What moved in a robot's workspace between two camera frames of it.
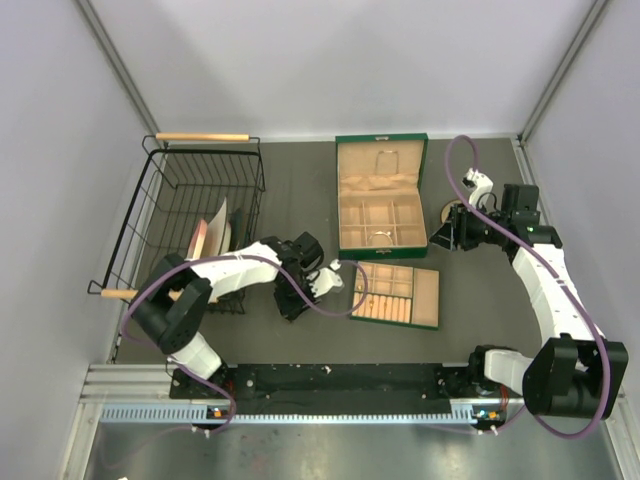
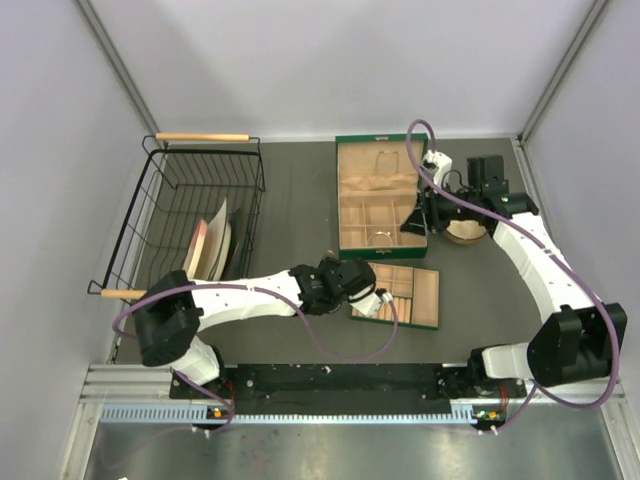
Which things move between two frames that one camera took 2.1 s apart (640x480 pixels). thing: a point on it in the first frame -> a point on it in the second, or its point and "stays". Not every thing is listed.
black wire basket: x=197 y=198 stays
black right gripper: x=456 y=231 -> x=416 y=223
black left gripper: x=290 y=309 -> x=328 y=262
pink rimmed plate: x=198 y=240 stays
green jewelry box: x=381 y=196 stays
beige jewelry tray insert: x=397 y=294 stays
